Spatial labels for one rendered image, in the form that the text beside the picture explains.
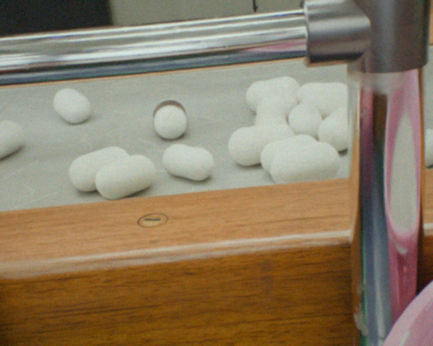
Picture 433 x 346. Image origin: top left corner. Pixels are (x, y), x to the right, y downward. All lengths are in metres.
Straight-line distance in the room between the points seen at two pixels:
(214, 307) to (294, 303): 0.03
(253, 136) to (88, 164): 0.09
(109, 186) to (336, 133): 0.12
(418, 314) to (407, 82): 0.06
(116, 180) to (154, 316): 0.10
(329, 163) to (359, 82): 0.14
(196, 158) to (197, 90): 0.18
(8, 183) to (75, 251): 0.15
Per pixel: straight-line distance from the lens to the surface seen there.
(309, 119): 0.40
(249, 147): 0.37
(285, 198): 0.28
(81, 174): 0.36
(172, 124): 0.42
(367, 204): 0.22
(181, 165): 0.36
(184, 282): 0.25
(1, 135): 0.44
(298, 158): 0.34
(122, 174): 0.35
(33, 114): 0.53
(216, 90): 0.53
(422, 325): 0.20
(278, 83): 0.46
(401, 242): 0.22
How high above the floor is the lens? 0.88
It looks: 23 degrees down
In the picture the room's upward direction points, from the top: 6 degrees counter-clockwise
